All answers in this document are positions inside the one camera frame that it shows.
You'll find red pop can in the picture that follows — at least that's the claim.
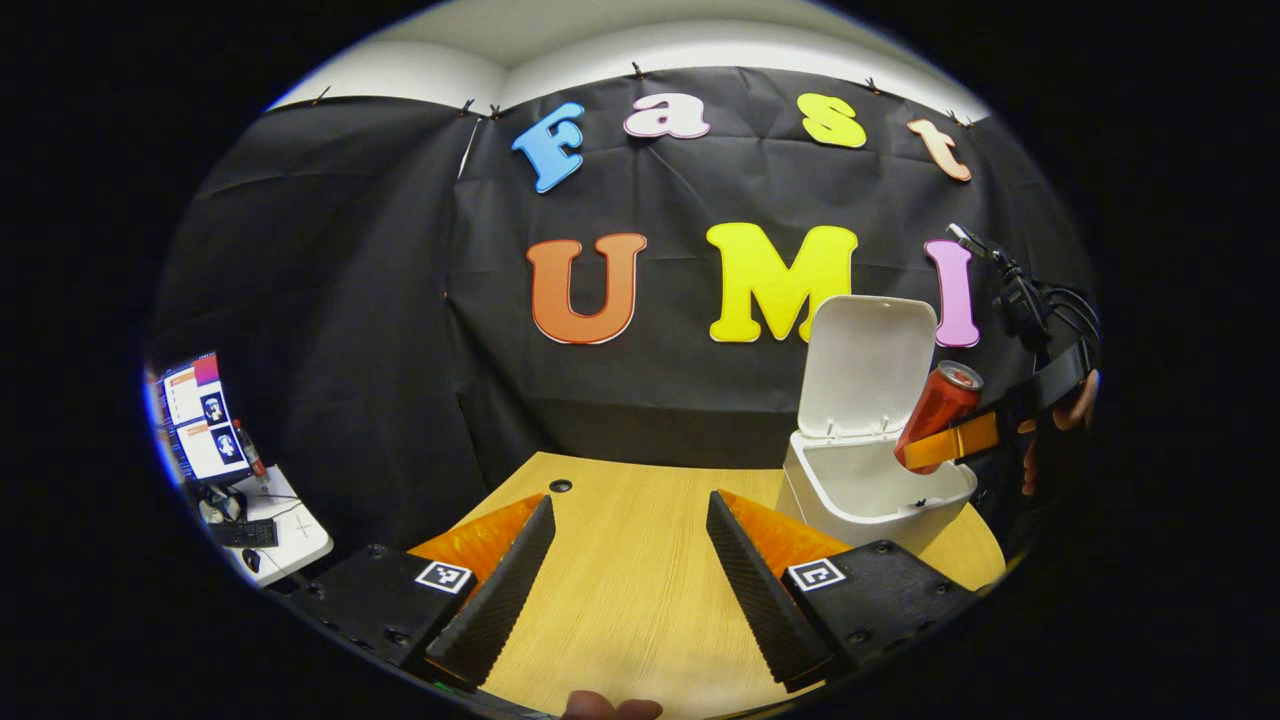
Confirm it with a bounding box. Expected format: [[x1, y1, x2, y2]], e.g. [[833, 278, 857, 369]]
[[893, 360, 985, 475]]

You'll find white desktop garbage bin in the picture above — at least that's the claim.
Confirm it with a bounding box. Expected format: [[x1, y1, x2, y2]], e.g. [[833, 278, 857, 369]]
[[778, 295, 979, 558]]

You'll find black backdrop cloth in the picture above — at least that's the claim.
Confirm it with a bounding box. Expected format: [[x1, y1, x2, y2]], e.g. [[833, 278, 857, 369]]
[[145, 65, 1101, 556]]

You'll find computer monitor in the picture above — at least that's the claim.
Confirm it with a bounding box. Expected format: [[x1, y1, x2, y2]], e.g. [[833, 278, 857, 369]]
[[150, 352, 253, 486]]

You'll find white side table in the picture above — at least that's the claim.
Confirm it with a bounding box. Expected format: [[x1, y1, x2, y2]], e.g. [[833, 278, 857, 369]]
[[200, 465, 334, 589]]

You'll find red bottle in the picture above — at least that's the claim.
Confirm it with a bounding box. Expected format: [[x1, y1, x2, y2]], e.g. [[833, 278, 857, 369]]
[[233, 418, 269, 479]]

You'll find black keyboard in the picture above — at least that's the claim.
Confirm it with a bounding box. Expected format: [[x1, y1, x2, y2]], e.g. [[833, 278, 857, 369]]
[[208, 518, 279, 549]]

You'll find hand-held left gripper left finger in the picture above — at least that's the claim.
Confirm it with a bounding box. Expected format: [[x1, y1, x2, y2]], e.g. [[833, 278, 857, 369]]
[[290, 493, 557, 691]]

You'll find wooden desktop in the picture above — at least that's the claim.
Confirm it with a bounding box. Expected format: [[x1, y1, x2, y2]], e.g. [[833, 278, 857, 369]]
[[405, 452, 1006, 720]]

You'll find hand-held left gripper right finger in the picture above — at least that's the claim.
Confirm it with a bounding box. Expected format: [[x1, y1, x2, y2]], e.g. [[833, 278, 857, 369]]
[[705, 490, 981, 693]]

